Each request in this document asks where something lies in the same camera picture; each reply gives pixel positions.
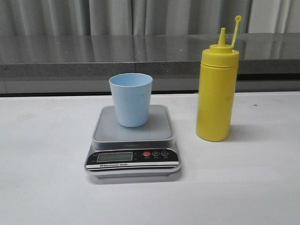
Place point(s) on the grey stone counter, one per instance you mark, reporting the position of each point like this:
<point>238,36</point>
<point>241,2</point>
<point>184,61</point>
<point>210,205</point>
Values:
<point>82,65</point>

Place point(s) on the light blue plastic cup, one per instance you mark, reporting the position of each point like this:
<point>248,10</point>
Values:
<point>131,93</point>

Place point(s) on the grey curtain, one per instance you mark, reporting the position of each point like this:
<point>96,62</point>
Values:
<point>146,17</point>

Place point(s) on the yellow squeeze bottle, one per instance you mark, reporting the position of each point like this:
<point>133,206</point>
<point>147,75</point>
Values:
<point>218,74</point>

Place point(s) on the silver digital kitchen scale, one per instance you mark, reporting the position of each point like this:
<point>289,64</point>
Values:
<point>147,150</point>

